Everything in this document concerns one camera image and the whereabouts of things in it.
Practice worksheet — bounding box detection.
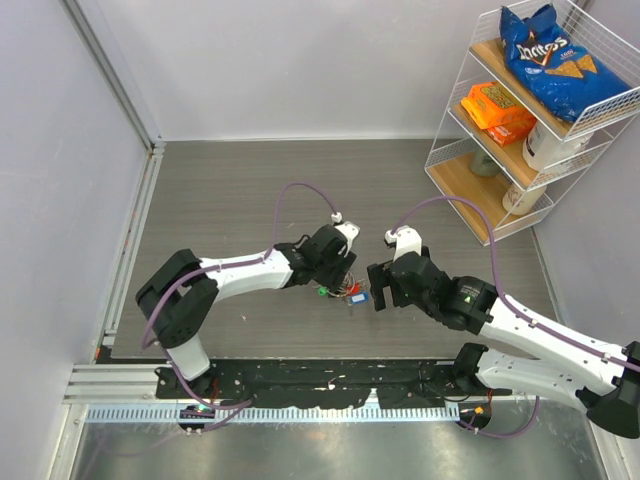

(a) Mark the large metal keyring with keys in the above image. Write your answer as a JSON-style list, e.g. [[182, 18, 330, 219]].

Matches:
[[316, 280, 362, 300]]

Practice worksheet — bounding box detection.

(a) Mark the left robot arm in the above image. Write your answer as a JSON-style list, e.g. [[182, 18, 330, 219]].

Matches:
[[135, 222, 359, 398]]

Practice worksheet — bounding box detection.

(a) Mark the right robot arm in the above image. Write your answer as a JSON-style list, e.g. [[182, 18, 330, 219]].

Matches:
[[367, 250, 639, 439]]

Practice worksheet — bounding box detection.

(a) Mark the loose key with blue tag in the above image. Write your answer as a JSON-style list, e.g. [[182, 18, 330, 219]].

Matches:
[[346, 291, 369, 317]]

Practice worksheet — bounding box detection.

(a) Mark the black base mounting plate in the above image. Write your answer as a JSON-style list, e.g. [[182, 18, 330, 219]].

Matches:
[[187, 359, 489, 410]]

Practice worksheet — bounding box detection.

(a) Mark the cream bottle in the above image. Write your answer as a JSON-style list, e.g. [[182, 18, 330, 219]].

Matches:
[[502, 183, 547, 216]]

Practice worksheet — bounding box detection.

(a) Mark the grey cup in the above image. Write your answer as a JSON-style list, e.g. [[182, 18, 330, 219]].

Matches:
[[469, 147, 501, 177]]

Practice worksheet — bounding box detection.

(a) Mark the white plastic jug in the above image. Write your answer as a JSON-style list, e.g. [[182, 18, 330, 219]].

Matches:
[[522, 121, 593, 172]]

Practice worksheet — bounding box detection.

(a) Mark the orange snack box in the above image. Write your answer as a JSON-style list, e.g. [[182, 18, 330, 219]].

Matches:
[[460, 82, 537, 147]]

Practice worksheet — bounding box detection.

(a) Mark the blue Doritos chip bag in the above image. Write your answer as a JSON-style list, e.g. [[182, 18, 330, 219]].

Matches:
[[499, 4, 630, 123]]

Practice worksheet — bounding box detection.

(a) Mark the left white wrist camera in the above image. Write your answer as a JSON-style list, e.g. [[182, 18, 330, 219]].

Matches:
[[330, 212, 360, 251]]

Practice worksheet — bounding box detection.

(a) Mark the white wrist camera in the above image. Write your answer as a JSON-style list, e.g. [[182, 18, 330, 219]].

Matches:
[[384, 225, 423, 261], [330, 212, 360, 251]]

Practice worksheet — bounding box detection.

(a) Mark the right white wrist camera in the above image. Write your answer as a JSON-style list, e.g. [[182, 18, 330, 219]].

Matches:
[[384, 225, 423, 261]]

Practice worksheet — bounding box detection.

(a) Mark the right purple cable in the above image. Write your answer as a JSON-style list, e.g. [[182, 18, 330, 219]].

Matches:
[[392, 195, 640, 440]]

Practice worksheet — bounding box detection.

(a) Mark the white wire shelf rack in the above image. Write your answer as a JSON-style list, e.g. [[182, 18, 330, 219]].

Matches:
[[424, 1, 639, 245]]

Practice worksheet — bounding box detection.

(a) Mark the white slotted cable duct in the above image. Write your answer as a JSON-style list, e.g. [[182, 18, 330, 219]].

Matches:
[[85, 401, 460, 424]]

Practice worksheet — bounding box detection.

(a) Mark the aluminium frame rail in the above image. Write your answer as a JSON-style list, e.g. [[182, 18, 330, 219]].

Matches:
[[62, 1, 165, 372]]

